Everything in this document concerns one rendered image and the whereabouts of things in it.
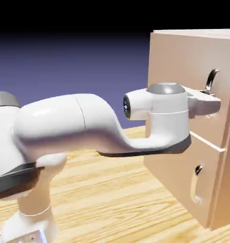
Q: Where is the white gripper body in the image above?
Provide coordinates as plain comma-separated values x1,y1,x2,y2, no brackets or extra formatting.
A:
187,87,221,119

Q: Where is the curved silver door handle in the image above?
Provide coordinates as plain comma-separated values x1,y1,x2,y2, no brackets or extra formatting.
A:
204,68,220,95
190,163,204,205

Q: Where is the light wood cabinet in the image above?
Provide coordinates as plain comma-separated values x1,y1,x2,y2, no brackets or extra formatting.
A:
143,28,230,231

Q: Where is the light wood cabinet door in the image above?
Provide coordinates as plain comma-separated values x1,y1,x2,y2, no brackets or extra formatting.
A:
143,131,227,229
145,32,230,152

